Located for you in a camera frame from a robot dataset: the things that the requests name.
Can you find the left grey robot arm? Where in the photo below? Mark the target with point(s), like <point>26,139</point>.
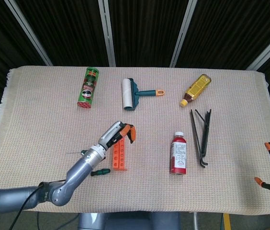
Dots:
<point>77,172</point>

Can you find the white metal table leg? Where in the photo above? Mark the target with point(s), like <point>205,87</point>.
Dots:
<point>196,221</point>

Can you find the black tongs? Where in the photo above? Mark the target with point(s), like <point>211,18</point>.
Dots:
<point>205,139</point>

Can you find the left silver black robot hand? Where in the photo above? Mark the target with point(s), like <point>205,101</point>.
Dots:
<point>109,134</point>

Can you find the green Pringles can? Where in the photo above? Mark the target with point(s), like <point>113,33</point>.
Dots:
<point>88,88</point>

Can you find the teal lint roller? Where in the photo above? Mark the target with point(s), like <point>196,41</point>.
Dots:
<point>127,93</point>

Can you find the beige woven tablecloth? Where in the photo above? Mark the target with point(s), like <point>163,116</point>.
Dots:
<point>149,191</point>

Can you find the red juice bottle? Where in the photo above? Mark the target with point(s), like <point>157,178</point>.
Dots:
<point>178,155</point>

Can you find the orange screwdriver holder rack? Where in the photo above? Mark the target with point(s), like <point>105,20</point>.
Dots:
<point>120,158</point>

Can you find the grey robot torso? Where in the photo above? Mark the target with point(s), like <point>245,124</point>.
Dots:
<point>125,222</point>

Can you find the yellow tea bottle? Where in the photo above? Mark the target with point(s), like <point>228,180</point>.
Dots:
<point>196,89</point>

